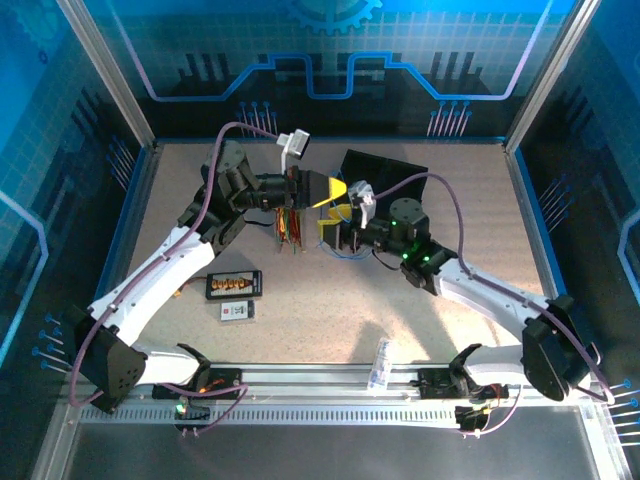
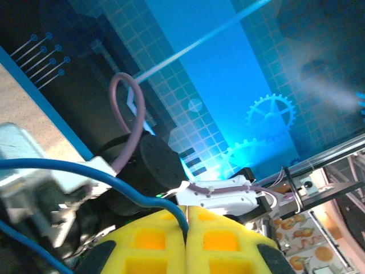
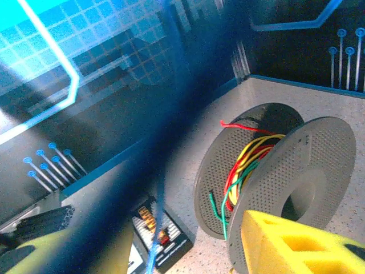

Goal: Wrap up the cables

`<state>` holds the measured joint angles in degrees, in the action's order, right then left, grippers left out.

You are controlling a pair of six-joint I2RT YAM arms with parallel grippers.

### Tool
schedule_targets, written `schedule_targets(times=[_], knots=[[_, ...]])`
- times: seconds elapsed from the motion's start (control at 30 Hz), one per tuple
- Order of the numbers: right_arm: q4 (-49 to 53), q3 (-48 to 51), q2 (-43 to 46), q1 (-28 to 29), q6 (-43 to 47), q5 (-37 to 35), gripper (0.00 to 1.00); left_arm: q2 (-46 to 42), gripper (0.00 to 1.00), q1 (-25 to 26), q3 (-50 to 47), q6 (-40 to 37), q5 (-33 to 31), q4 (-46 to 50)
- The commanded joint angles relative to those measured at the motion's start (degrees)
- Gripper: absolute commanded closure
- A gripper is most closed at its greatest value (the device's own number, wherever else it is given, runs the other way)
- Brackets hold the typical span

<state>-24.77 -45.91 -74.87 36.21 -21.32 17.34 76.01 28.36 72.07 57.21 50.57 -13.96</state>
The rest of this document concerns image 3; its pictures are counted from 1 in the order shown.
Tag thin blue cable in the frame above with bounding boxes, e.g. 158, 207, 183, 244
144, 0, 175, 274

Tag thin yellow cable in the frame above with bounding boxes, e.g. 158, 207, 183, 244
228, 134, 286, 206

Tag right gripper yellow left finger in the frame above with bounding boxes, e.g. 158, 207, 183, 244
0, 225, 135, 274

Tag thin green cable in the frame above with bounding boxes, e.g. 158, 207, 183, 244
209, 159, 266, 240

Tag grey perforated cable spool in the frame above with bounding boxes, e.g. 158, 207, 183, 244
193, 102, 357, 274

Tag red yellow green wires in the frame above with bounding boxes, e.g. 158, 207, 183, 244
221, 119, 286, 212

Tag small white black card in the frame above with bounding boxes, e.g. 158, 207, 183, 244
125, 242, 139, 274

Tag black board with yellow connectors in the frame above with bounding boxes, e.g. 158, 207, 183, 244
132, 195, 194, 274

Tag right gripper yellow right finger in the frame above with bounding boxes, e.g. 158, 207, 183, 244
241, 209, 365, 274

